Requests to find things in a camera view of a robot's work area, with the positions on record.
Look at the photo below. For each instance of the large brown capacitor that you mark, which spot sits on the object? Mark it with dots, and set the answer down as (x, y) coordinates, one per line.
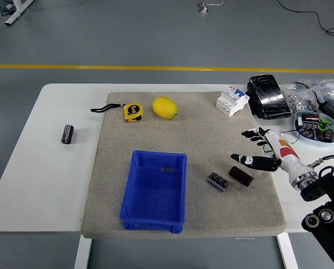
(310, 118)

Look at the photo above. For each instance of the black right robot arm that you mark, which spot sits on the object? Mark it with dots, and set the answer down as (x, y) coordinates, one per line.
(324, 193)

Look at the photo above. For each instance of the blue plastic box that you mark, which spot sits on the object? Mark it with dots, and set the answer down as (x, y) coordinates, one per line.
(155, 196)

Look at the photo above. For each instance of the grey-brown mat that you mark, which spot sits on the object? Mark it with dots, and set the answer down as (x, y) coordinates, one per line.
(212, 140)

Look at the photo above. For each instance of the green connector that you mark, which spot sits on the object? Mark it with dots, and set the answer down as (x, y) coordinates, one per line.
(324, 124)

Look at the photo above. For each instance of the clear bag of blue parts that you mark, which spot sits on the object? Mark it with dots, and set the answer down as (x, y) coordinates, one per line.
(328, 91)

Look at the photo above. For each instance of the yellow lemon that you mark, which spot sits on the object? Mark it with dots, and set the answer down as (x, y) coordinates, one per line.
(164, 107)

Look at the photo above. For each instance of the white circuit breaker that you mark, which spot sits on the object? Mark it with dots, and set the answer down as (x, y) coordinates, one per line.
(231, 102)

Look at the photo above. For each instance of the white table leg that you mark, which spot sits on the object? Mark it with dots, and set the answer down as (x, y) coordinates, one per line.
(83, 252)
(287, 252)

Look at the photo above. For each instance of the white table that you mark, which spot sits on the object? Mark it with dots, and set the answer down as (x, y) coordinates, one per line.
(43, 168)

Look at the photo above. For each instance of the dark battery with white print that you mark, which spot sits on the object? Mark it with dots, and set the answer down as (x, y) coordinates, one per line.
(218, 181)

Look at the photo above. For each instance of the yellow tape measure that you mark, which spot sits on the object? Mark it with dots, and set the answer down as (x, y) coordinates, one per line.
(133, 112)

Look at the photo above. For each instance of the black pack in plastic wrap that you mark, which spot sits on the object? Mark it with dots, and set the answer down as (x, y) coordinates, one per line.
(269, 96)

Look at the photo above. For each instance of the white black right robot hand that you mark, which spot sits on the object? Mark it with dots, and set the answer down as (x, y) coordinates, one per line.
(284, 157)

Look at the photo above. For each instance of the white stand frame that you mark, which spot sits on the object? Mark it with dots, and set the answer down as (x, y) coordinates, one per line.
(17, 12)

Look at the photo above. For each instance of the light blue bowl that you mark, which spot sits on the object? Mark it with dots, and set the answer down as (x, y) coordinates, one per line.
(328, 144)

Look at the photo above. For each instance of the dark battery with grey stripe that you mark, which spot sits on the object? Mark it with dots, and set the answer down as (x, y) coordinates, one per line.
(67, 134)

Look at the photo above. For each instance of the clear bag of metal nuts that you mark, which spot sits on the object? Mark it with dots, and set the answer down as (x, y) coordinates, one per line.
(297, 99)

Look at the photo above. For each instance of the dark capacitor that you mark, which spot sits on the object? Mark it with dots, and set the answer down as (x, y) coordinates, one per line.
(307, 131)
(326, 136)

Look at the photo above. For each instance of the black power adapter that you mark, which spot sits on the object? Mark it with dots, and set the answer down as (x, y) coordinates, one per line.
(332, 110)

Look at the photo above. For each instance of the plain dark brown battery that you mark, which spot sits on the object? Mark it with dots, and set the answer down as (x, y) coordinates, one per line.
(240, 175)

